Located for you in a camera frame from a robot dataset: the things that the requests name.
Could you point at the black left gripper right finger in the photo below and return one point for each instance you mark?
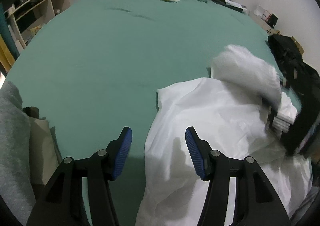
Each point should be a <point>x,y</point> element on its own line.
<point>256,201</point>

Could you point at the green bed sheet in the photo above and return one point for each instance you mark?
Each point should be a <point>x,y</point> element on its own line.
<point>96,67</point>

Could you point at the wooden desk shelf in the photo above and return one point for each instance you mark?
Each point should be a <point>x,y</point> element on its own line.
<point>25,20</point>

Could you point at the white large garment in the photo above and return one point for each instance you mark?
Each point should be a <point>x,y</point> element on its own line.
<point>226,110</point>

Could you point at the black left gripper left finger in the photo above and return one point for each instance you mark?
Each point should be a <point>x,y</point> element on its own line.
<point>78,192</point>

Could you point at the grey folded garment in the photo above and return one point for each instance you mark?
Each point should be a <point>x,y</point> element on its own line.
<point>16,189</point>

